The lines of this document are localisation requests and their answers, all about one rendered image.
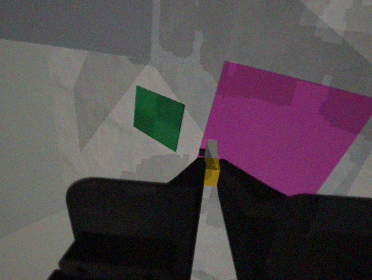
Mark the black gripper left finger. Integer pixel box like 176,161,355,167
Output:
66,157,206,280

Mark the green square patch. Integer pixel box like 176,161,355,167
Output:
133,85,185,152

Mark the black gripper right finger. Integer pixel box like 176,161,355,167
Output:
217,159,372,280

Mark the magenta flat square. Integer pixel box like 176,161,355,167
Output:
200,61,372,196

